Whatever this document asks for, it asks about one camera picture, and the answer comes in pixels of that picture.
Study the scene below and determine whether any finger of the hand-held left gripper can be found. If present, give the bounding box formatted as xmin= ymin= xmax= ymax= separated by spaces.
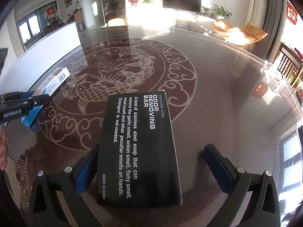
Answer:
xmin=0 ymin=91 xmax=35 ymax=103
xmin=14 ymin=94 xmax=52 ymax=110

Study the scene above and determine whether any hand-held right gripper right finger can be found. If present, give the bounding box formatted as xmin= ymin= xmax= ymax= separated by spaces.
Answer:
xmin=203 ymin=144 xmax=282 ymax=227

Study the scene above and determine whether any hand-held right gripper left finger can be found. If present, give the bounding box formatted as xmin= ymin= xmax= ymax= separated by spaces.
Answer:
xmin=28 ymin=144 xmax=102 ymax=227

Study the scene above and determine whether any white and blue box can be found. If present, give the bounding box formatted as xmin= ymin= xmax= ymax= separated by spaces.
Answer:
xmin=21 ymin=66 xmax=71 ymax=133

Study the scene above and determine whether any white board panel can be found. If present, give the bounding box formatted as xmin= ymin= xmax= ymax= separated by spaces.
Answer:
xmin=0 ymin=21 xmax=82 ymax=95

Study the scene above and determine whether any black cardboard box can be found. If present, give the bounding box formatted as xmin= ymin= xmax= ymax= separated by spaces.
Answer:
xmin=97 ymin=90 xmax=183 ymax=207

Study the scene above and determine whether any brown patterned desktop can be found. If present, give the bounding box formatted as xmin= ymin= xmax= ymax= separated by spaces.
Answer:
xmin=0 ymin=25 xmax=303 ymax=227

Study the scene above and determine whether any person's left hand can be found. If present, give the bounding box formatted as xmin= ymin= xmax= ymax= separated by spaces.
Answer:
xmin=0 ymin=125 xmax=9 ymax=171

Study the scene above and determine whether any wooden dining chair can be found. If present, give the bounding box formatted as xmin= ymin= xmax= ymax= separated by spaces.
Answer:
xmin=73 ymin=9 xmax=84 ymax=30

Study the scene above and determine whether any clear plastic box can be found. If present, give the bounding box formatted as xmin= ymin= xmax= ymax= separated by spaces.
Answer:
xmin=260 ymin=60 xmax=296 ymax=100

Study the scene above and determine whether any dark glass cabinet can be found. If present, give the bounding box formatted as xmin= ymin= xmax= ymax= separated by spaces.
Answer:
xmin=99 ymin=0 xmax=126 ymax=24

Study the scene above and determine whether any wooden slatted chair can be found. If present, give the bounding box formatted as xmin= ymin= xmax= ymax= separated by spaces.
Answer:
xmin=276 ymin=41 xmax=303 ymax=90

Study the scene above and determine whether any orange lounge chair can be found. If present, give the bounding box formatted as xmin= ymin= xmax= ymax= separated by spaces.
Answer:
xmin=211 ymin=20 xmax=244 ymax=44
xmin=237 ymin=22 xmax=268 ymax=45

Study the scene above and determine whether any white television stand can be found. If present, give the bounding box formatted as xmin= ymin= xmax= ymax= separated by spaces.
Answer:
xmin=166 ymin=11 xmax=213 ymax=31

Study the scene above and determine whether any grey curtain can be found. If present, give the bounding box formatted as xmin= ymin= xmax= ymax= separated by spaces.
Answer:
xmin=251 ymin=0 xmax=288 ymax=59

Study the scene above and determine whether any large green potted plant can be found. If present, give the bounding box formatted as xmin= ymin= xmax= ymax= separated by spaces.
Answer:
xmin=212 ymin=4 xmax=232 ymax=20

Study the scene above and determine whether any covered standing air conditioner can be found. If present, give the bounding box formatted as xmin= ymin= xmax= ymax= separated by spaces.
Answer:
xmin=244 ymin=0 xmax=269 ymax=32

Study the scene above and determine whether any black television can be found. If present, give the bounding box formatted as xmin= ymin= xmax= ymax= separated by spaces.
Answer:
xmin=162 ymin=0 xmax=202 ymax=15

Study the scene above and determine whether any red wall hanging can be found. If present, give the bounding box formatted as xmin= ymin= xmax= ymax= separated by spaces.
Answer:
xmin=286 ymin=1 xmax=298 ymax=25

